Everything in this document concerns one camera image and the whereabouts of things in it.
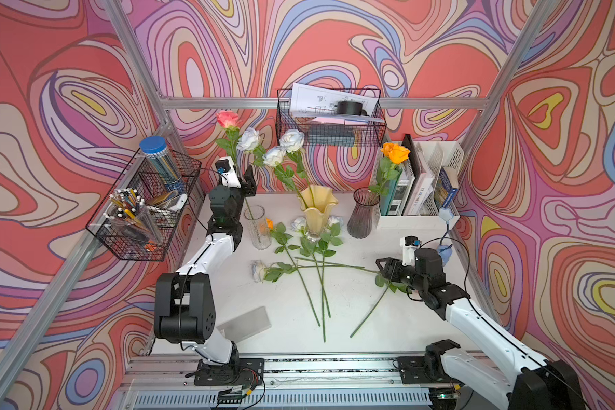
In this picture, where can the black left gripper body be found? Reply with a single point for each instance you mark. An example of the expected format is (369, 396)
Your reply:
(248, 190)

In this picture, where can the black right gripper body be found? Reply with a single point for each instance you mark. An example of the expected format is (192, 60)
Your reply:
(401, 273)

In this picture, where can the pink artificial rose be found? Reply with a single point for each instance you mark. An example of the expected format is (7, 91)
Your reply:
(386, 285)
(228, 121)

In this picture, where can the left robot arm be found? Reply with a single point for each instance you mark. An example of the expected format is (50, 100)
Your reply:
(185, 311)

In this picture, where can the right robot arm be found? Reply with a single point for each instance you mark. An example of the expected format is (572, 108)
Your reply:
(518, 378)

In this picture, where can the clear glass vase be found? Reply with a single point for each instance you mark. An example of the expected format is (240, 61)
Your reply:
(258, 227)

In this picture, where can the orange artificial rose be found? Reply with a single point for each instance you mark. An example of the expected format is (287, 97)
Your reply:
(283, 247)
(389, 167)

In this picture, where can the purple ribbed glass vase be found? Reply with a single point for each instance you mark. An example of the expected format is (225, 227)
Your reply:
(362, 219)

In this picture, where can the teal book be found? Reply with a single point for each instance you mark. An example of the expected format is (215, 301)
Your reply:
(388, 193)

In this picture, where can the yellow wavy glass vase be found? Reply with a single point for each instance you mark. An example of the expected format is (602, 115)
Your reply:
(319, 202)

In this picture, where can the white pink book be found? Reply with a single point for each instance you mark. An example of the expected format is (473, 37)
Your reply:
(423, 186)

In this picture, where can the white desktop file organizer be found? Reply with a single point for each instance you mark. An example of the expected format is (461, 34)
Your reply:
(438, 155)

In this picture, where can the black white book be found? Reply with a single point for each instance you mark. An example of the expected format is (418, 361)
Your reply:
(406, 192)

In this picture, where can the blue colourful book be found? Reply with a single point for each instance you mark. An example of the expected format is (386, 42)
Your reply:
(447, 187)

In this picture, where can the blue lid pencil jar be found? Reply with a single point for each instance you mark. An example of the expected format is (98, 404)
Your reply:
(159, 156)

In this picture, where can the white paper sheets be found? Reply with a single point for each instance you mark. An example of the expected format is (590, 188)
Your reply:
(308, 101)

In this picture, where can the clear pen cup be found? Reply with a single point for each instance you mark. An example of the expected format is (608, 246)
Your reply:
(129, 214)

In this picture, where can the black tape roll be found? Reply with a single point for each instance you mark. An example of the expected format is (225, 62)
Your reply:
(352, 108)

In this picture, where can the green circuit board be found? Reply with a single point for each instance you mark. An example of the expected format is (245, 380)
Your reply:
(229, 396)

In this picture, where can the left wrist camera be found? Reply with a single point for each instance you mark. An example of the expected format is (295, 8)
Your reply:
(225, 167)

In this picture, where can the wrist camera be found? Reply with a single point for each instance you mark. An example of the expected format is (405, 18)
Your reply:
(225, 167)
(409, 245)

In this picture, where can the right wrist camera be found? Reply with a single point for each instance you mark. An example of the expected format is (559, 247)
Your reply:
(409, 245)

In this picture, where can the black wire wall basket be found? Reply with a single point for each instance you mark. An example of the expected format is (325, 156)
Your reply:
(330, 131)

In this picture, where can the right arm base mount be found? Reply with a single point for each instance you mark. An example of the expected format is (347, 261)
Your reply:
(422, 370)

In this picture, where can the black wire side basket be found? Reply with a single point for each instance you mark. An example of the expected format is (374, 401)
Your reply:
(175, 214)

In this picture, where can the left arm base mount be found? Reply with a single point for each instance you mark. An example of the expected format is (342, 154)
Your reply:
(247, 373)

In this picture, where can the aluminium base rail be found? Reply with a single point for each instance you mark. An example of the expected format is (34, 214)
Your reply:
(356, 381)

